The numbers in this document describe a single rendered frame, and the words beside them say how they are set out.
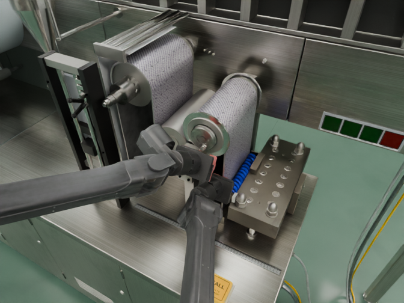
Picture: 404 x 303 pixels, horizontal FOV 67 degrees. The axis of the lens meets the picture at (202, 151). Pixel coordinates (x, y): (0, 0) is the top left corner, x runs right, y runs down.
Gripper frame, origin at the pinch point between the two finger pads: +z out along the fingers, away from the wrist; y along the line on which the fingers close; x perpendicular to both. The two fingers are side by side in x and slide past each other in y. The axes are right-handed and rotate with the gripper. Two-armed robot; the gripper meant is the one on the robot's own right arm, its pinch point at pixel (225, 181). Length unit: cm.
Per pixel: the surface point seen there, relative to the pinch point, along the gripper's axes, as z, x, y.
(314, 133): 217, 3, 10
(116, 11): 8, 45, -61
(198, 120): -13.9, 18.3, -7.8
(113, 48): -24, 31, -32
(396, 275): 78, -40, 74
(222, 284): -13.1, -24.5, 11.1
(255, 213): -1.6, -5.6, 12.4
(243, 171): 9.6, 2.5, 2.7
